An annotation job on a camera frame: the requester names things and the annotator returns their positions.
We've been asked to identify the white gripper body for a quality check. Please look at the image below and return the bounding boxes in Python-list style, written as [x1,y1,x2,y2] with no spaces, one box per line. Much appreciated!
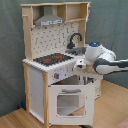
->
[73,59,87,71]

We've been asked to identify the wooden toy kitchen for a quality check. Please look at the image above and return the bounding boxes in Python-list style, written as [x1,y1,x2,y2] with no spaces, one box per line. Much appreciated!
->
[22,2,103,127]

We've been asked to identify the white oven door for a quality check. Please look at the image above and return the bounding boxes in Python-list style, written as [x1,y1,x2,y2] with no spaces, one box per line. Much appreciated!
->
[49,84,95,125]

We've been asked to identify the black toy stovetop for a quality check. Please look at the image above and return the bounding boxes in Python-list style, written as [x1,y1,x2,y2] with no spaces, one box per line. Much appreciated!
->
[34,53,71,66]

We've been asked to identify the grey range hood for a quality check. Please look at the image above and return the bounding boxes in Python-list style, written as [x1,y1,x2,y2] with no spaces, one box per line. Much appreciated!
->
[35,5,64,27]

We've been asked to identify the grey toy sink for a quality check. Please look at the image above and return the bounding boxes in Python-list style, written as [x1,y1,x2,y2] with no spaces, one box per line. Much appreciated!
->
[65,47,87,55]

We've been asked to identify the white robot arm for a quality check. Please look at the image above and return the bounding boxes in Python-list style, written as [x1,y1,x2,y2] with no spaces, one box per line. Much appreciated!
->
[73,42,128,75]

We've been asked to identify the black toy faucet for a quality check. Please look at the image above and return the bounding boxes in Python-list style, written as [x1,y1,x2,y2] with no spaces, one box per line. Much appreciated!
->
[66,32,83,50]

